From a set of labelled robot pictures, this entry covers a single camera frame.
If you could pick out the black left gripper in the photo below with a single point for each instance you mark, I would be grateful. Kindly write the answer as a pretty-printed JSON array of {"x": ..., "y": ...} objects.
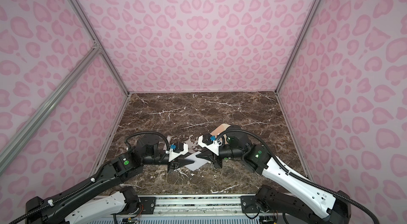
[{"x": 178, "y": 164}]

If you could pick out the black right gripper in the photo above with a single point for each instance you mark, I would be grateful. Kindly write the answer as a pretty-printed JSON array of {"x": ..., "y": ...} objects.
[{"x": 211, "y": 156}]

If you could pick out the pink red-bordered letter card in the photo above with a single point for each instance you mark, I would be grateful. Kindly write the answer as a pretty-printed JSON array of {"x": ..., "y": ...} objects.
[{"x": 193, "y": 150}]

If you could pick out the peach paper envelope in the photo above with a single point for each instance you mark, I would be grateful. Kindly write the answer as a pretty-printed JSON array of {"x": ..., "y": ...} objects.
[{"x": 220, "y": 129}]

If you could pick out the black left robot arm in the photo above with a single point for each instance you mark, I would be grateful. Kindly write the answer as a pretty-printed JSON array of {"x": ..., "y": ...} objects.
[{"x": 143, "y": 148}]

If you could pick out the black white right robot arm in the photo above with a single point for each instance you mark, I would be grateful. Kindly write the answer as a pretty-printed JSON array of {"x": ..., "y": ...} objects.
[{"x": 307, "y": 201}]

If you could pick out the left diagonal aluminium strut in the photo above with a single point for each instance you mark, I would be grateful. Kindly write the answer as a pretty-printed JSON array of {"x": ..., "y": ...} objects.
[{"x": 21, "y": 138}]

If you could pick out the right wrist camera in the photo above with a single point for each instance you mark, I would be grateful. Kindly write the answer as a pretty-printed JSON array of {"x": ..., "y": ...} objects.
[{"x": 210, "y": 142}]

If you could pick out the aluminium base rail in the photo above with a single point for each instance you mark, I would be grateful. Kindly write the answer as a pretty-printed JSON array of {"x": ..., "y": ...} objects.
[{"x": 179, "y": 209}]

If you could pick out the right corner aluminium post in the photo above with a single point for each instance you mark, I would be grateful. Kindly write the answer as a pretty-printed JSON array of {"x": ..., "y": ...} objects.
[{"x": 306, "y": 25}]

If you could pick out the corner aluminium post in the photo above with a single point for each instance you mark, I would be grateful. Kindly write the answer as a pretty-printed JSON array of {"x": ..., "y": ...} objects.
[
  {"x": 306, "y": 25},
  {"x": 85, "y": 21}
]

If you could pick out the left corner aluminium post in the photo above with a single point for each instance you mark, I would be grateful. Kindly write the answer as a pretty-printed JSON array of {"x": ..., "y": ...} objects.
[{"x": 85, "y": 21}]

